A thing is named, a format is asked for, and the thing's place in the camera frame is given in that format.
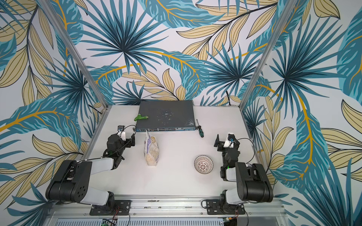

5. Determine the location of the oatmeal bag white purple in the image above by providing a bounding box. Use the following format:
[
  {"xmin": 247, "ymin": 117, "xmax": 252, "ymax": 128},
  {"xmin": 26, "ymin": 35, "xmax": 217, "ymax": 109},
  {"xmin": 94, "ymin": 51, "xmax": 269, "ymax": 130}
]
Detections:
[{"xmin": 144, "ymin": 131, "xmax": 159, "ymax": 166}]

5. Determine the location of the white red patterned bowl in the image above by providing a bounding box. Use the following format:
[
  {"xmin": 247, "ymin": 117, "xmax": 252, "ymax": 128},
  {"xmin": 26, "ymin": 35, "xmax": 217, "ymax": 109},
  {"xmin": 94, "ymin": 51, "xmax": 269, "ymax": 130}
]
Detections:
[{"xmin": 194, "ymin": 155, "xmax": 214, "ymax": 175}]

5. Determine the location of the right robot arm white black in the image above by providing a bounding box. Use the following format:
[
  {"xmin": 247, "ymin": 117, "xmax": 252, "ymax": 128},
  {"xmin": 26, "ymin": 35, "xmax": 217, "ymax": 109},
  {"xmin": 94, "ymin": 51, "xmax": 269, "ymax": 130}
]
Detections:
[{"xmin": 212, "ymin": 134, "xmax": 274, "ymax": 214}]

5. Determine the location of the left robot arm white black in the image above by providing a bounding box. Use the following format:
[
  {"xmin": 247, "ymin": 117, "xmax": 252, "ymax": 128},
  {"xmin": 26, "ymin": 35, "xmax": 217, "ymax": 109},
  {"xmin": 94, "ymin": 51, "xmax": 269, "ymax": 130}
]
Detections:
[{"xmin": 46, "ymin": 131, "xmax": 135, "ymax": 213}]

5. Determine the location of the green black screwdriver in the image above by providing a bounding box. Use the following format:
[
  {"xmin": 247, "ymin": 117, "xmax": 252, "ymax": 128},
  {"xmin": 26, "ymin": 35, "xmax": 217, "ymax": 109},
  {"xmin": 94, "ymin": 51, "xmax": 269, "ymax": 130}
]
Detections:
[{"xmin": 196, "ymin": 120, "xmax": 204, "ymax": 138}]

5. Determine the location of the green pipe fitting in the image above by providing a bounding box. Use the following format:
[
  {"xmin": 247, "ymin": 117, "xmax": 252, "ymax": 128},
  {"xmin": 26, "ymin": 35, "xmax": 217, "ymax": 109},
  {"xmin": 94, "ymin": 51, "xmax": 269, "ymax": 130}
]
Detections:
[{"xmin": 134, "ymin": 114, "xmax": 149, "ymax": 121}]

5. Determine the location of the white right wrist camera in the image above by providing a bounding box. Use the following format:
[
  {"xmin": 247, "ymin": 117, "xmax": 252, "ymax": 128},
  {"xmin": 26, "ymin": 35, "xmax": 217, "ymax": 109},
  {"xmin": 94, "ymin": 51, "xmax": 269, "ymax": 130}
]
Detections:
[{"xmin": 223, "ymin": 133, "xmax": 236, "ymax": 148}]

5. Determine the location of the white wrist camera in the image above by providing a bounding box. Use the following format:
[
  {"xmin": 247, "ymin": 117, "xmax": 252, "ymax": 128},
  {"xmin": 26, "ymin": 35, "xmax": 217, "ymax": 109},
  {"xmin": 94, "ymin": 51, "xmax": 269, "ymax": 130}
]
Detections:
[
  {"xmin": 117, "ymin": 125, "xmax": 126, "ymax": 141},
  {"xmin": 223, "ymin": 133, "xmax": 236, "ymax": 148}
]

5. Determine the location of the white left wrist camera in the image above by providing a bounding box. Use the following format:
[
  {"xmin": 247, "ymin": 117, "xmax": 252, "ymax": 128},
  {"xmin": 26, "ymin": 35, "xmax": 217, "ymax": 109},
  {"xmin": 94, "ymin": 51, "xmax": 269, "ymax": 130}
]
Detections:
[{"xmin": 117, "ymin": 125, "xmax": 126, "ymax": 141}]

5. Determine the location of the grey blue network switch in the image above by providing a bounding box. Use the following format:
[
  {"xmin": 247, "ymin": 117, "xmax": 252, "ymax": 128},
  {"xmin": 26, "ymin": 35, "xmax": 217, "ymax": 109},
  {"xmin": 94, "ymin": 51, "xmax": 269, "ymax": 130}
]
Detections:
[{"xmin": 135, "ymin": 100, "xmax": 196, "ymax": 132}]

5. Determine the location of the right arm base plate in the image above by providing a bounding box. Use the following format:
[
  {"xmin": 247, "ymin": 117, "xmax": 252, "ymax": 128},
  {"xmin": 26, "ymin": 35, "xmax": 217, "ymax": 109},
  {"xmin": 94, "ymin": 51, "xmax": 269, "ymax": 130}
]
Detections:
[{"xmin": 201, "ymin": 199, "xmax": 246, "ymax": 215}]

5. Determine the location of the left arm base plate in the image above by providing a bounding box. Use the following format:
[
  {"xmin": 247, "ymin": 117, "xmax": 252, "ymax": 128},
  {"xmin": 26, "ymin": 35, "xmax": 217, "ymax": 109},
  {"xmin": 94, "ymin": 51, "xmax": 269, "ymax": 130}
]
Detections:
[{"xmin": 90, "ymin": 200, "xmax": 132, "ymax": 216}]

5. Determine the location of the aluminium front rail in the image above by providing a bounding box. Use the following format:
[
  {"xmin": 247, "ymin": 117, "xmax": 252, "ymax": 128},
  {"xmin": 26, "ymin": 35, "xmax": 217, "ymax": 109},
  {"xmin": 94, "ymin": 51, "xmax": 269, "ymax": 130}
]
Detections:
[{"xmin": 44, "ymin": 195, "xmax": 291, "ymax": 226}]

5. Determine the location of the left aluminium corner post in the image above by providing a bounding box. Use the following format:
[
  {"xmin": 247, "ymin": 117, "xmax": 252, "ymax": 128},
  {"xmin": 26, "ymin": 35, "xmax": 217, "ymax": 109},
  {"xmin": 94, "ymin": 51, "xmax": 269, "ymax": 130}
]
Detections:
[{"xmin": 38, "ymin": 0, "xmax": 108, "ymax": 109}]

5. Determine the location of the aluminium corner post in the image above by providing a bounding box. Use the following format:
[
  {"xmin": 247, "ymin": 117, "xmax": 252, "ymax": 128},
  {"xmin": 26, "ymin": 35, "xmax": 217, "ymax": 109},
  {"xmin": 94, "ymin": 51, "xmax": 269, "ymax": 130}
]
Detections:
[
  {"xmin": 239, "ymin": 1, "xmax": 297, "ymax": 113},
  {"xmin": 38, "ymin": 0, "xmax": 108, "ymax": 109}
]

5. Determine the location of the right aluminium corner post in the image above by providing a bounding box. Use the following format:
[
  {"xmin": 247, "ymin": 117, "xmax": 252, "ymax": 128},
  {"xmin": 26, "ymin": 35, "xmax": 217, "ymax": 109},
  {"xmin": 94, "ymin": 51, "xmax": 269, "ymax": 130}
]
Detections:
[{"xmin": 239, "ymin": 1, "xmax": 297, "ymax": 113}]

